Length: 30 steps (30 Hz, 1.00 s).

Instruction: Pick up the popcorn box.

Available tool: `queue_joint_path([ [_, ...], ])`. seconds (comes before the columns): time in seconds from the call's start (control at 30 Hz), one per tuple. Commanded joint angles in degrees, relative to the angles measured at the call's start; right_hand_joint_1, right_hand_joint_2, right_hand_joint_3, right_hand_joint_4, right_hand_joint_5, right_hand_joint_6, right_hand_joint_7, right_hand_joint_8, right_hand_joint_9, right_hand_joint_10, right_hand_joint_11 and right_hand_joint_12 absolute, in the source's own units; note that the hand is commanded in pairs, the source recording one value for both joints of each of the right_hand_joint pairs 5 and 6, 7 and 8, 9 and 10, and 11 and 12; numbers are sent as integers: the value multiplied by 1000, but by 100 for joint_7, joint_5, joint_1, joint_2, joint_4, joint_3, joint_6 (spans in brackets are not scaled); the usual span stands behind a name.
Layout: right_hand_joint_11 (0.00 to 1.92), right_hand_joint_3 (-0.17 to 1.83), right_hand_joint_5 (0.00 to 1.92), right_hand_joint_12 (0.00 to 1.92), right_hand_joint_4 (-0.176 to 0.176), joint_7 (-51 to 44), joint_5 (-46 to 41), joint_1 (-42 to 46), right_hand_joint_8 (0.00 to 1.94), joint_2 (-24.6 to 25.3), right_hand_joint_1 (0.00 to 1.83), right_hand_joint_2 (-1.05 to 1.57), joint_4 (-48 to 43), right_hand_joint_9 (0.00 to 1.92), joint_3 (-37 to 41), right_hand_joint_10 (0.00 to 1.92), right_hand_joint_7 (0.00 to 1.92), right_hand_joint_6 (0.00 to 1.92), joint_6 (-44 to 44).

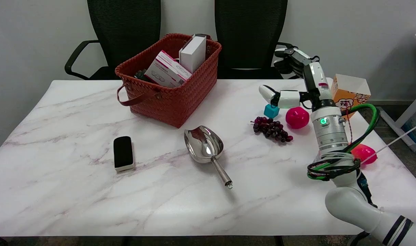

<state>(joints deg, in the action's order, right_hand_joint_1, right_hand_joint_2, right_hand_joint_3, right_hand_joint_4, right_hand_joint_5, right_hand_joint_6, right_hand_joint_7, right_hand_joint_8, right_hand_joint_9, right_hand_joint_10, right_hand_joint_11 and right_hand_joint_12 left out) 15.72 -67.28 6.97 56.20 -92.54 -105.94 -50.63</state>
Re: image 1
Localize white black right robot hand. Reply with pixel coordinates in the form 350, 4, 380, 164
259, 47, 333, 110

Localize orange white popcorn box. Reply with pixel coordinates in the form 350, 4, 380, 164
331, 74, 371, 119

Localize plain white box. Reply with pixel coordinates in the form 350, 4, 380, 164
179, 34, 207, 74

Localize pink white printed box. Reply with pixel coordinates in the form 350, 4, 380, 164
144, 50, 192, 88

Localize magenta toy apple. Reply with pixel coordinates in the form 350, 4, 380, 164
285, 106, 310, 129

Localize teal cube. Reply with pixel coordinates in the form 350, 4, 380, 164
264, 104, 280, 119

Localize purple toy grapes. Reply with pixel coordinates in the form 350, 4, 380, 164
250, 117, 293, 144

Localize black mesh office chair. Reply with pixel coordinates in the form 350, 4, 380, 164
64, 0, 161, 80
215, 0, 297, 80

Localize pink lidded jar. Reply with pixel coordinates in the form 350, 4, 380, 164
350, 144, 378, 165

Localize shiny metal scoop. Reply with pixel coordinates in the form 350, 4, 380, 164
184, 125, 233, 189

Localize red woven basket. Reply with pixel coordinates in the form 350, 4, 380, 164
115, 33, 222, 129

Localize dark small packet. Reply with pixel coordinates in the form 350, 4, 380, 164
134, 69, 150, 82

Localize black whiteboard eraser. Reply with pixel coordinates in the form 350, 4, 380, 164
113, 136, 135, 172

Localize green black cable bundle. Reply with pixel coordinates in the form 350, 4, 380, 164
307, 104, 380, 181

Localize thin white cord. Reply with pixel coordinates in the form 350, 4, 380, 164
361, 120, 416, 164

